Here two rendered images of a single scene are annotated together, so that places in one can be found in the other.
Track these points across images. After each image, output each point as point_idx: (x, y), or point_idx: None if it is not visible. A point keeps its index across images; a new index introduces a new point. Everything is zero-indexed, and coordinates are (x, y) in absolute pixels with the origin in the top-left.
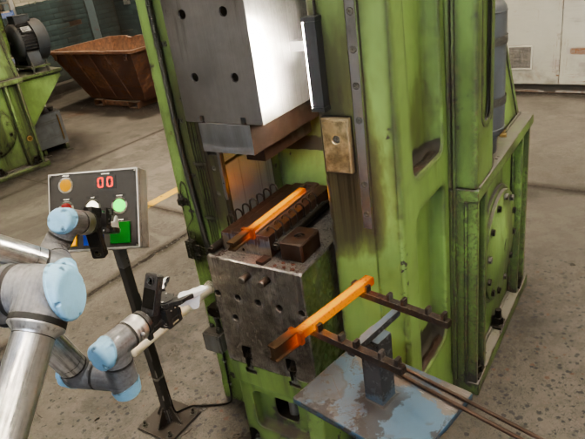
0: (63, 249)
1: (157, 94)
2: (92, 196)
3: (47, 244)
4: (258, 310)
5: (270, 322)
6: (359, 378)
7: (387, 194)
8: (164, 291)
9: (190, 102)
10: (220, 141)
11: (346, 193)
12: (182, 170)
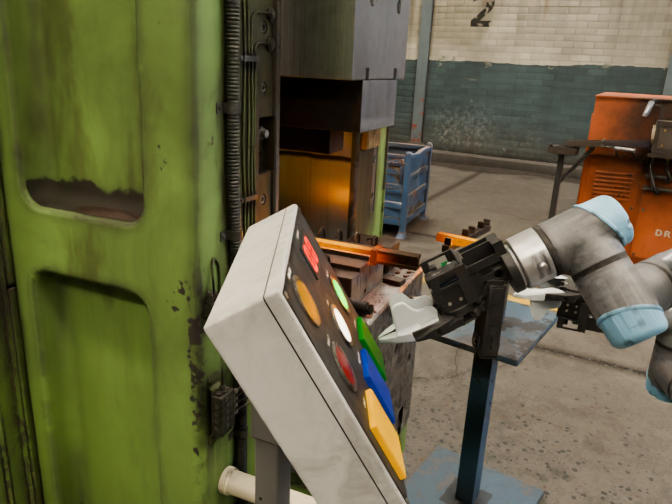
0: (635, 263)
1: (199, 44)
2: (326, 299)
3: (640, 272)
4: (394, 362)
5: (398, 370)
6: (473, 328)
7: (380, 165)
8: (560, 286)
9: (362, 42)
10: (375, 110)
11: (365, 176)
12: (218, 228)
